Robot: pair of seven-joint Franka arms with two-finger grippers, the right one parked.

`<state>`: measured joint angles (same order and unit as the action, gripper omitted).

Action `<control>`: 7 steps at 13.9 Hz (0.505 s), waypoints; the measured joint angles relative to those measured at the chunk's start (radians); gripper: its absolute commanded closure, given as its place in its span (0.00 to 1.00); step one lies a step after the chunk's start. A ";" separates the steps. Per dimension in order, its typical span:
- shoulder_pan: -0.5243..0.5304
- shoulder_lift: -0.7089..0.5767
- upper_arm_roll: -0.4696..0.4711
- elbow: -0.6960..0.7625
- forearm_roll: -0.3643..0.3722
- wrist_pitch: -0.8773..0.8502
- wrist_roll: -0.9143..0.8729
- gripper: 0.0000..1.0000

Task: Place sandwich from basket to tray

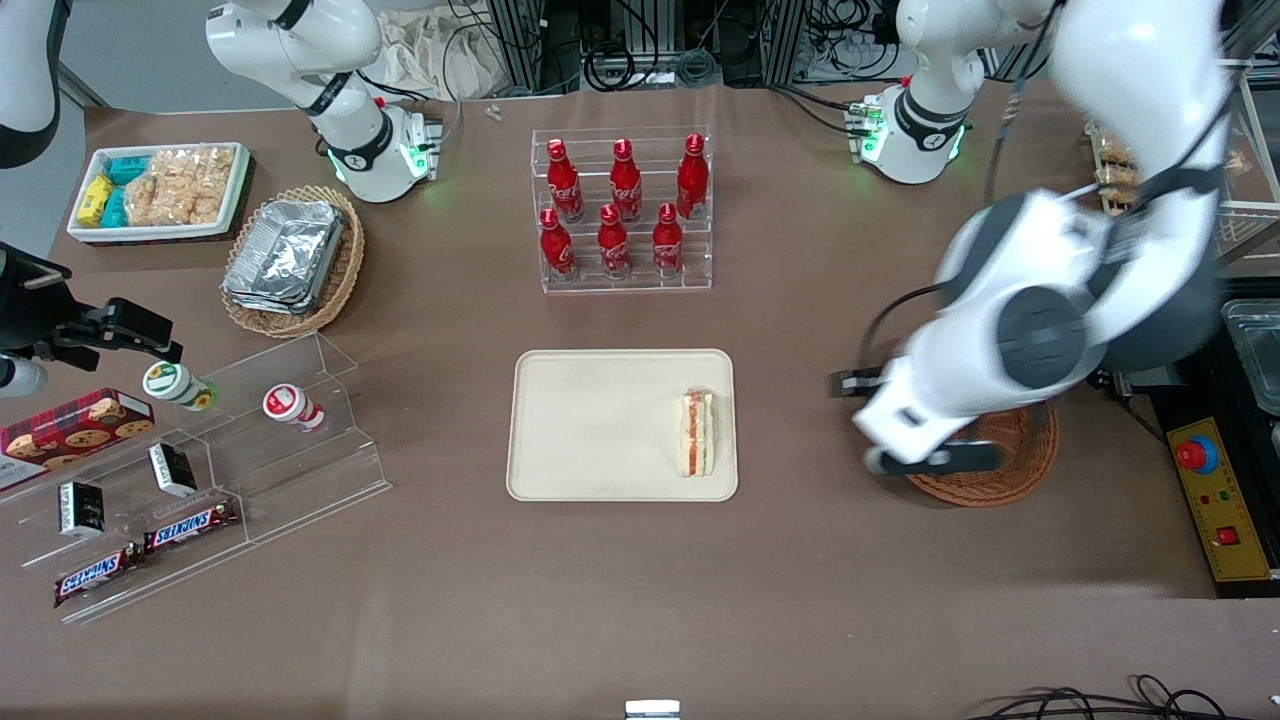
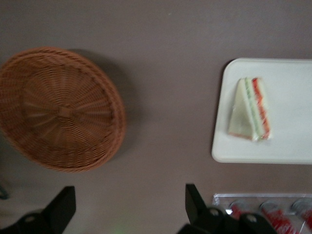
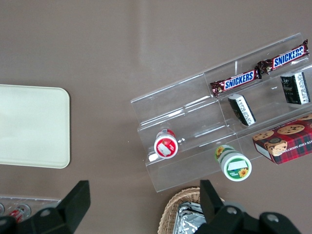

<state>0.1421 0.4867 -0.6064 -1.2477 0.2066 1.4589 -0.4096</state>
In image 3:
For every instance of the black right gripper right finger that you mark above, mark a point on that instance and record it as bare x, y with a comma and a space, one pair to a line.
219, 219

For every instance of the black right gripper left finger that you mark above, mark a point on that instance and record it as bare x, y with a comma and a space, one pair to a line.
73, 207

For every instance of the aluminium foil tray stack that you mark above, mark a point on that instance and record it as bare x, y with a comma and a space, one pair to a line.
190, 219

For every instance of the light oval wicker basket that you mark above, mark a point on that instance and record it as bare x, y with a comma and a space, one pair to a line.
170, 209

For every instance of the beige plastic tray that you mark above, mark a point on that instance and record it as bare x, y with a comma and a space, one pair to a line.
31, 126

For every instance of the clear acrylic bottle rack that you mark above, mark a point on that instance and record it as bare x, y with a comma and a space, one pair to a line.
48, 201

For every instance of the red cola bottle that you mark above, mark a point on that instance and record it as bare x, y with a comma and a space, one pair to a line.
20, 210

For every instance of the green lid yogurt cup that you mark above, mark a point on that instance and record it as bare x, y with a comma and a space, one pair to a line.
235, 168

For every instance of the red lid yogurt cup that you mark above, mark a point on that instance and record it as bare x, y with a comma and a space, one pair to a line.
165, 146

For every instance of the red plaid cookie box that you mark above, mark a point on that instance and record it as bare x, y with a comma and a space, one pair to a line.
287, 143

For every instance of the clear acrylic stepped stand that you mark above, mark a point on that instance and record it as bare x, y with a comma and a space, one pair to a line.
273, 109
190, 114

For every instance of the small black white box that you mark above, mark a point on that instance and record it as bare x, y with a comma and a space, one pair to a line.
296, 87
242, 111

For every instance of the brown Snickers bar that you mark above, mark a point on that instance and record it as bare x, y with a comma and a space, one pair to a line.
237, 83
287, 57

